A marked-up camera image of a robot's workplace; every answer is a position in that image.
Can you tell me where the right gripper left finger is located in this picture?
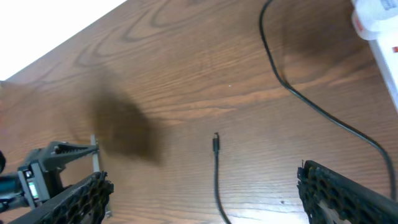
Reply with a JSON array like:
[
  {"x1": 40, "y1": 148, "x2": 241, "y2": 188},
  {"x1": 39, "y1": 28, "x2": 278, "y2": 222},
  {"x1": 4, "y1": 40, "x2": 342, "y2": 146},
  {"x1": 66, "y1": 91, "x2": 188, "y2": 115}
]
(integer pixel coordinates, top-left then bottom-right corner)
[{"x1": 10, "y1": 171, "x2": 114, "y2": 224}]

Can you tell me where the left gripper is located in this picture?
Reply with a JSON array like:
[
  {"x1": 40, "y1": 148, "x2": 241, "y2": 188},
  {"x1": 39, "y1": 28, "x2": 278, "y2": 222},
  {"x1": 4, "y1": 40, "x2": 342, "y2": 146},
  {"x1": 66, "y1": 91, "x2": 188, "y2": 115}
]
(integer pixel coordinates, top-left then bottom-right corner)
[{"x1": 1, "y1": 141, "x2": 99, "y2": 212}]

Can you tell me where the black USB charger cable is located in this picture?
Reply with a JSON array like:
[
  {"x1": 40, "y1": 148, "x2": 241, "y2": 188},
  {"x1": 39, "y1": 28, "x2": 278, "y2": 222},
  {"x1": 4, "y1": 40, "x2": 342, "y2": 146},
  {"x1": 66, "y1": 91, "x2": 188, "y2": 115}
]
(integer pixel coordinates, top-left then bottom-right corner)
[{"x1": 212, "y1": 0, "x2": 398, "y2": 224}]

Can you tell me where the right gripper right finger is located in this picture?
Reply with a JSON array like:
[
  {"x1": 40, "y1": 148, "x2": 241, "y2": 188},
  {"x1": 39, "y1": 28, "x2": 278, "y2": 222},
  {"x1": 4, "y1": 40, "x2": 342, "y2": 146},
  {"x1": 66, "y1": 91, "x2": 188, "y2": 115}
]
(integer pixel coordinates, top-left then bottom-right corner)
[{"x1": 297, "y1": 161, "x2": 397, "y2": 224}]

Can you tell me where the white power strip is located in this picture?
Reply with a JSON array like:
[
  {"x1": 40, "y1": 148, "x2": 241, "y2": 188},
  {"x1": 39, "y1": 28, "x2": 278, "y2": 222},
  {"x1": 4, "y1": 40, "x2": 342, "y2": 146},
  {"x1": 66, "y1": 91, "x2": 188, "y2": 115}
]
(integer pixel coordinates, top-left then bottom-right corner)
[{"x1": 351, "y1": 0, "x2": 397, "y2": 106}]

